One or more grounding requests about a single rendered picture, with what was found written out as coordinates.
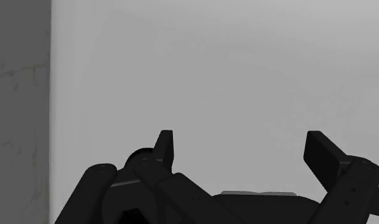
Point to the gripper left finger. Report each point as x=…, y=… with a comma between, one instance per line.
x=164, y=192

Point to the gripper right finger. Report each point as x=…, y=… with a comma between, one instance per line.
x=347, y=186

